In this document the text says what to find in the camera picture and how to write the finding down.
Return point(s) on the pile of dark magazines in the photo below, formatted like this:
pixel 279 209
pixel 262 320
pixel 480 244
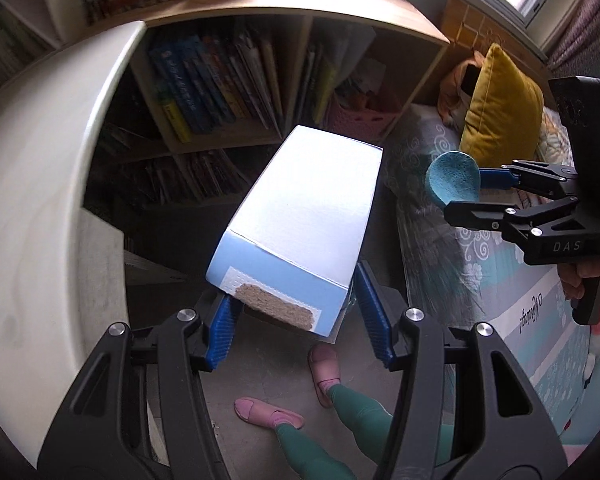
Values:
pixel 180 175

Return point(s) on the pink plastic basket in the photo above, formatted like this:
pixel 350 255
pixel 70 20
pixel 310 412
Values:
pixel 360 122

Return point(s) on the person's leg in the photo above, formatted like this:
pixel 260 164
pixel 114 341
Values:
pixel 370 420
pixel 305 450

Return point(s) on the pink slipper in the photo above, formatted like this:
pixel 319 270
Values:
pixel 324 370
pixel 260 410

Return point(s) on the row of pale magazines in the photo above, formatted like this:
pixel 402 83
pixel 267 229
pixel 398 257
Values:
pixel 330 75

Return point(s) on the person's right leg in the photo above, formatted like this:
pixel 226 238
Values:
pixel 370 420

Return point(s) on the blue sponge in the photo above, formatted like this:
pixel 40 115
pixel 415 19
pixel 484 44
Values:
pixel 452 177

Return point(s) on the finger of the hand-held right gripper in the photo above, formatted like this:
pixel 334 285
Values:
pixel 475 213
pixel 497 178

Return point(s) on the light blue box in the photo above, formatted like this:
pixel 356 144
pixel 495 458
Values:
pixel 305 200

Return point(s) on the wooden bookshelf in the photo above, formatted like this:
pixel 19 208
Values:
pixel 280 10

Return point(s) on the purple curtain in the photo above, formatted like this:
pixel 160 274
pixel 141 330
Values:
pixel 585 30

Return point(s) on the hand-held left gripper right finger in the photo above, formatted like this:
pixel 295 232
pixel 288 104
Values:
pixel 375 310

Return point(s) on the person's left leg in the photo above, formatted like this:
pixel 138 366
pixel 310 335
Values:
pixel 305 450

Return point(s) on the grey swirl blanket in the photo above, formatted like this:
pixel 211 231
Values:
pixel 425 220

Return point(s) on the row of blue books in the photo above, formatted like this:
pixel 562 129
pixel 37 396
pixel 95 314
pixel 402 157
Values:
pixel 205 85

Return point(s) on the person's right hand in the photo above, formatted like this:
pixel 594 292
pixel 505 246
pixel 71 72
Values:
pixel 567 280

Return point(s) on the yellow pillow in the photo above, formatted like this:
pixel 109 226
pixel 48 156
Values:
pixel 500 105

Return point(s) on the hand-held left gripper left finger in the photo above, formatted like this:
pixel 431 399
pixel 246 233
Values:
pixel 222 330

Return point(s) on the brown tiled board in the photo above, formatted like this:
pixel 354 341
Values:
pixel 475 22

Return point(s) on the orange plush toy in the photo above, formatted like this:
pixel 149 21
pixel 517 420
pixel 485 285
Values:
pixel 452 95

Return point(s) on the bed with patterned sheet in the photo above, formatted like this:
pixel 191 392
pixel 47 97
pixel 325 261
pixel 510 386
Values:
pixel 520 320

